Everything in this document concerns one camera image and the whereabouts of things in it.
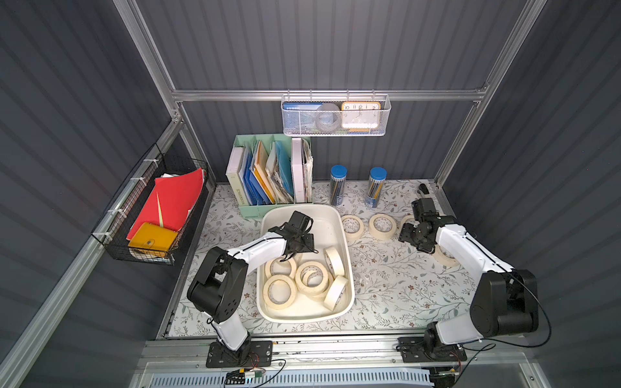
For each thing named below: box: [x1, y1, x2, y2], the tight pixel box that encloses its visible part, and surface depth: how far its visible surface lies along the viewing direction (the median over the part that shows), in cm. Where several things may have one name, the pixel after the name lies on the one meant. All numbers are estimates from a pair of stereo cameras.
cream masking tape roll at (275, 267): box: [265, 256, 297, 279], surface depth 88 cm
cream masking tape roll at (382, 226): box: [368, 213, 398, 241], surface depth 104 cm
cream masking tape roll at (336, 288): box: [323, 274, 349, 312], surface depth 77 cm
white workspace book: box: [225, 146, 250, 207], surface depth 93 cm
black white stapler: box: [417, 182, 431, 198], surface depth 114 cm
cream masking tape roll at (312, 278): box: [295, 261, 330, 296], surface depth 86 cm
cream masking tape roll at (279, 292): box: [262, 274, 297, 310], surface depth 83 cm
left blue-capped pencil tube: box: [329, 164, 348, 207], surface depth 102 cm
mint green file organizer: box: [225, 134, 314, 220], surface depth 100 cm
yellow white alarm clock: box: [340, 101, 383, 132], surface depth 90 cm
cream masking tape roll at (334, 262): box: [323, 245, 346, 280], surface depth 84 cm
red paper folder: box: [126, 168, 205, 241], surface depth 75 cm
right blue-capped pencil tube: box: [365, 166, 389, 208], surface depth 102 cm
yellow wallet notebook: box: [127, 222, 179, 253], surface depth 66 cm
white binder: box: [291, 137, 306, 203], surface depth 98 cm
